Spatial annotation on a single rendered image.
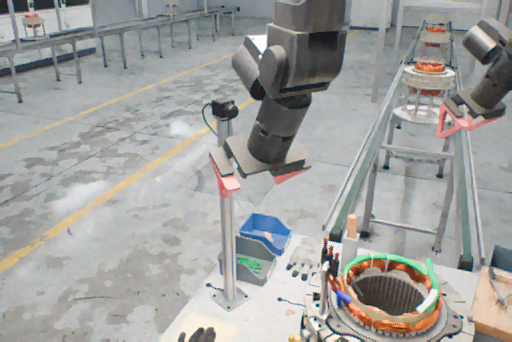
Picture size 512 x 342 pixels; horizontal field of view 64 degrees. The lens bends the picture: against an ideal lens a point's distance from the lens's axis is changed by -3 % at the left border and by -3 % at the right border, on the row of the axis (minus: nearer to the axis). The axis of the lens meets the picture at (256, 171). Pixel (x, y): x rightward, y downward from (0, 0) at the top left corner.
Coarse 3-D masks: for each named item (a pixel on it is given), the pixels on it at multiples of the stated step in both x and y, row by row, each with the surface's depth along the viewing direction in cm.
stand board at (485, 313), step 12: (480, 276) 93; (480, 288) 90; (492, 288) 90; (504, 288) 89; (480, 300) 86; (492, 300) 86; (480, 312) 83; (492, 312) 83; (504, 312) 83; (480, 324) 81; (492, 324) 80; (504, 324) 80; (492, 336) 80; (504, 336) 79
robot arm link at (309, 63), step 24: (288, 0) 42; (312, 0) 41; (336, 0) 43; (288, 24) 43; (312, 24) 42; (336, 24) 44; (288, 48) 44; (312, 48) 44; (336, 48) 45; (288, 72) 45; (312, 72) 45; (336, 72) 47
